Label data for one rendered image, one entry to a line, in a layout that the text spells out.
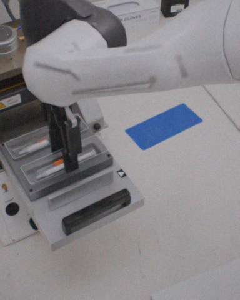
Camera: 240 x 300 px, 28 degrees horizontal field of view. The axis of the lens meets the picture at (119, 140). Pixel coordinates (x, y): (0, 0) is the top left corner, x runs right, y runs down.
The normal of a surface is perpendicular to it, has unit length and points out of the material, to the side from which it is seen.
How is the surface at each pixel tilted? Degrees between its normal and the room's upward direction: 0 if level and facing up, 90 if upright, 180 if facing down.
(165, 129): 0
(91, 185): 90
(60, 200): 90
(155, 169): 0
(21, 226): 65
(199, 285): 0
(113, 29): 40
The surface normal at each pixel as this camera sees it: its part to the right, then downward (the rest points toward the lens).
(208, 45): -0.62, 0.23
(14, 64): 0.01, -0.68
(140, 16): 0.36, 0.65
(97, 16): 0.28, -0.54
